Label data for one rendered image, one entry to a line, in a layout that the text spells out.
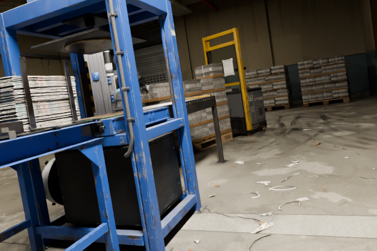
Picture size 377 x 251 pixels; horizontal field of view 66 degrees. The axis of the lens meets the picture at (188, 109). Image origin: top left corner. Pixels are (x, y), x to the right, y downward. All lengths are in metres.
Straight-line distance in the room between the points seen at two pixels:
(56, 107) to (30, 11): 0.69
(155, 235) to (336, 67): 7.78
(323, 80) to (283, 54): 2.23
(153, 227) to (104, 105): 2.17
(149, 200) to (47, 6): 1.26
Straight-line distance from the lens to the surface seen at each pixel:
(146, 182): 1.64
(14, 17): 2.19
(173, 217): 1.91
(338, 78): 8.90
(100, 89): 3.62
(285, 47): 10.60
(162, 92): 3.92
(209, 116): 4.58
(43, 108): 1.59
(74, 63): 2.64
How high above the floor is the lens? 0.86
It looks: 3 degrees down
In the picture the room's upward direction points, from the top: 9 degrees counter-clockwise
